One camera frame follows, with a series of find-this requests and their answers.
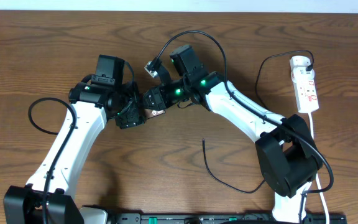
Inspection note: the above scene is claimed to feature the right black camera cable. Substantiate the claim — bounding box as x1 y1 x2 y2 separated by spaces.
154 30 334 224

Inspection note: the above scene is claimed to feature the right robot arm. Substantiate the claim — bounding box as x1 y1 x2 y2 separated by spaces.
144 45 324 223

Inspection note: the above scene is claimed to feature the white power strip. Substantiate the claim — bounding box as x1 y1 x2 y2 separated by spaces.
291 67 319 113

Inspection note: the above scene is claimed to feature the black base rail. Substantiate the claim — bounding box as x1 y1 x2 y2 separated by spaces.
79 205 347 224

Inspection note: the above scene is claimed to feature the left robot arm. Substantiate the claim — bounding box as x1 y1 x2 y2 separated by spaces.
3 55 145 223

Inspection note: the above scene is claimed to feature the white USB charger adapter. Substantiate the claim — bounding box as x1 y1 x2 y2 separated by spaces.
290 55 313 72

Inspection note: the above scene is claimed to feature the Galaxy smartphone bronze screen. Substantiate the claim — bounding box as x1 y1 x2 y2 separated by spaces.
144 109 165 119

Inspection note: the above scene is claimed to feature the black charging cable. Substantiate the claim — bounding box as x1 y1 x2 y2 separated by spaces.
201 49 315 194

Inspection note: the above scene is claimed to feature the white power strip cord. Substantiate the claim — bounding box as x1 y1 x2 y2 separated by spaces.
307 112 331 224

